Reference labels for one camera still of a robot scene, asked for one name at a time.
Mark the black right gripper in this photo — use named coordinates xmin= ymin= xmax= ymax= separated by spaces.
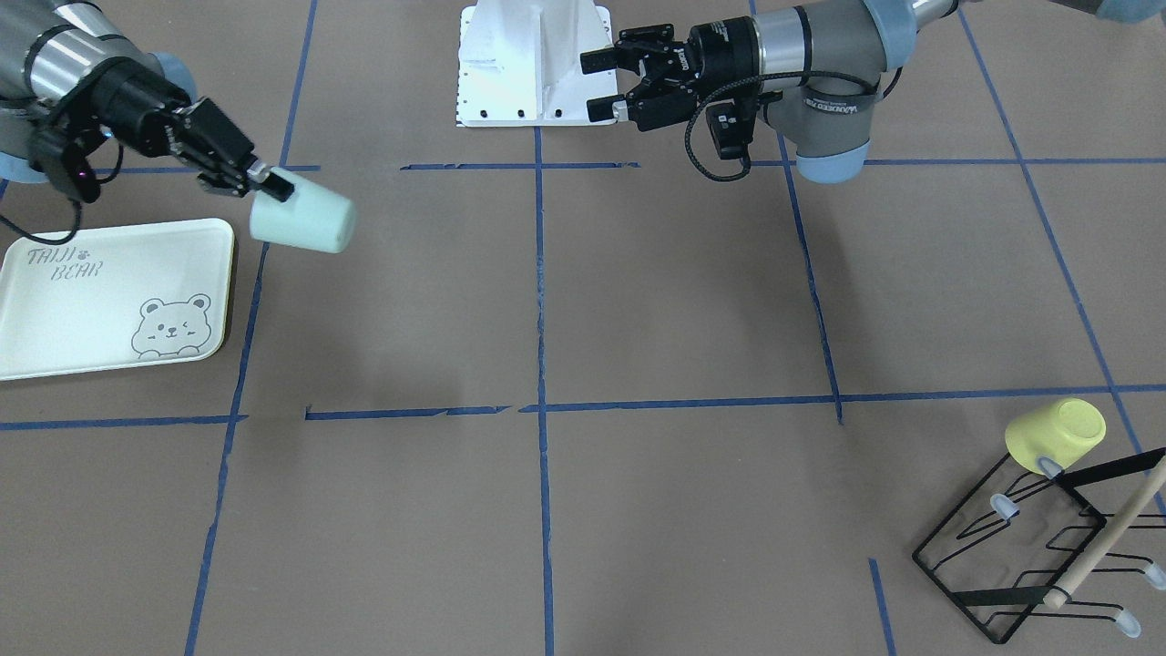
xmin=91 ymin=59 xmax=295 ymax=202

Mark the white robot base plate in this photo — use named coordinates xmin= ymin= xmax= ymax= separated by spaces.
xmin=455 ymin=1 xmax=618 ymax=128

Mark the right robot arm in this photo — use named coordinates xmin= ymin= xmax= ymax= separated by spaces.
xmin=1 ymin=1 xmax=295 ymax=203

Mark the wooden rack handle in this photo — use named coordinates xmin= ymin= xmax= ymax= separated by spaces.
xmin=1041 ymin=447 xmax=1165 ymax=611

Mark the yellow plastic cup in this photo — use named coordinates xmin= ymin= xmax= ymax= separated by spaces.
xmin=1004 ymin=397 xmax=1107 ymax=475

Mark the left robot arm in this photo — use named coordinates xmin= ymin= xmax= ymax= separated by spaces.
xmin=580 ymin=1 xmax=958 ymax=184

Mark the black wire cup rack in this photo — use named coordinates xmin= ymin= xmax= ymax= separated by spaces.
xmin=912 ymin=449 xmax=1163 ymax=646

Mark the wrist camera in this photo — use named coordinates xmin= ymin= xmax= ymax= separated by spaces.
xmin=29 ymin=128 xmax=106 ymax=204
xmin=705 ymin=101 xmax=756 ymax=160

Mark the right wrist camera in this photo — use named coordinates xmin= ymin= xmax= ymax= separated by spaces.
xmin=29 ymin=128 xmax=106 ymax=204

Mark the white bear print tray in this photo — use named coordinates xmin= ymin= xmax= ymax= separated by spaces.
xmin=1 ymin=219 xmax=236 ymax=381

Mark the pale green cup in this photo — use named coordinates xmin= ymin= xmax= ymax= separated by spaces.
xmin=250 ymin=167 xmax=358 ymax=253

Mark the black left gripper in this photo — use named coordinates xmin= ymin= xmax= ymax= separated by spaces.
xmin=580 ymin=16 xmax=761 ymax=131

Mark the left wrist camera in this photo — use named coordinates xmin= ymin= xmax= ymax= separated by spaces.
xmin=705 ymin=101 xmax=756 ymax=160

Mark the black camera cable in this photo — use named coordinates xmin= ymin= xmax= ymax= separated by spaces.
xmin=683 ymin=71 xmax=902 ymax=183

